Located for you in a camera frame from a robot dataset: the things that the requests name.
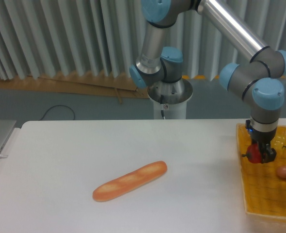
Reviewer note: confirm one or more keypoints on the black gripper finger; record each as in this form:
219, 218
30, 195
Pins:
268, 154

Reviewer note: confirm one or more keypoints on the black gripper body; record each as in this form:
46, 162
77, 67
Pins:
261, 137

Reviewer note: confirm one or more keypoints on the red toy bell pepper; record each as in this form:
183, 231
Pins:
253, 154

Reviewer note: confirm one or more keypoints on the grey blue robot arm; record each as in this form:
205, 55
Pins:
159, 69

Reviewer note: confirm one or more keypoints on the yellow toy bell pepper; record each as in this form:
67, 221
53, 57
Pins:
279, 144

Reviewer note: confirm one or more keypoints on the brown toy egg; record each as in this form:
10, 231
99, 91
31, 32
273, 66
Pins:
281, 172

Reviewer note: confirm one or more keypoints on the yellow woven basket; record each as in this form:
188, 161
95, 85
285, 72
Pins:
264, 192

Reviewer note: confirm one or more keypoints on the brown cardboard sheet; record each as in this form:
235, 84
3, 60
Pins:
120, 87

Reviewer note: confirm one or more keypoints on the toy baguette bread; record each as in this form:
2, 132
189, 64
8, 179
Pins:
130, 181

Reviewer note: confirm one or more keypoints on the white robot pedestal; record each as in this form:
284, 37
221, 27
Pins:
170, 99

